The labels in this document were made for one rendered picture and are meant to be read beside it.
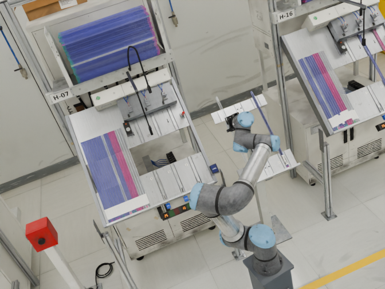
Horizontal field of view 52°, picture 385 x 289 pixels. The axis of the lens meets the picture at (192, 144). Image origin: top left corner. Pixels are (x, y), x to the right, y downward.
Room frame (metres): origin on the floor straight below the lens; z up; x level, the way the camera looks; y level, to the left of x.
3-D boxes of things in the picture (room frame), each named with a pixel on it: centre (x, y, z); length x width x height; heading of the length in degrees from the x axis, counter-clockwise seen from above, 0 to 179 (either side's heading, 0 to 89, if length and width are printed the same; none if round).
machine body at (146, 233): (2.36, 0.36, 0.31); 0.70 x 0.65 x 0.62; 99
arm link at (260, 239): (1.28, -0.19, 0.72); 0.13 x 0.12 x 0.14; 54
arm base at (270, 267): (1.27, -0.19, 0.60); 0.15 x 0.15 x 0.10
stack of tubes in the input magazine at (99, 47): (2.25, 0.29, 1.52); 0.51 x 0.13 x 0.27; 99
